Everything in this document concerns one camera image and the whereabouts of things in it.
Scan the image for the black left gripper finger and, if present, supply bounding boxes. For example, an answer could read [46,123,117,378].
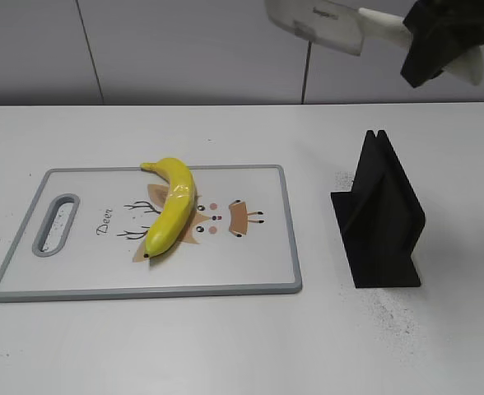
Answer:
[401,35,479,87]

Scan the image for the black knife stand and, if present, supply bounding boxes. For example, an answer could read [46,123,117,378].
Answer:
[330,130,426,288]

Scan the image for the yellow plastic banana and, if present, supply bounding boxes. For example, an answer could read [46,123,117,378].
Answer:
[140,157,196,258]

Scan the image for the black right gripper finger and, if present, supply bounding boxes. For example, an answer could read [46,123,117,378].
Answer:
[403,0,484,45]

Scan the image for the grey rimmed deer cutting board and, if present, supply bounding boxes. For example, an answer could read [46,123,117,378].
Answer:
[0,160,302,303]

